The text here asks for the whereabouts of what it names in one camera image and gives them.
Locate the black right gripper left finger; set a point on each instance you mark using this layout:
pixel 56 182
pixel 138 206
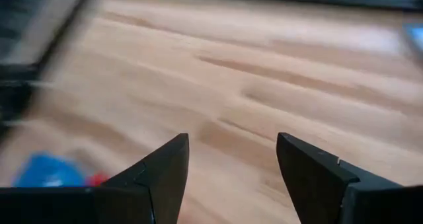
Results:
pixel 155 191

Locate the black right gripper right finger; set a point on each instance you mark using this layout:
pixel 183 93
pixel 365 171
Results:
pixel 314 184

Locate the blue white candy wrapper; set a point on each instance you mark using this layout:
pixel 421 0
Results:
pixel 415 39

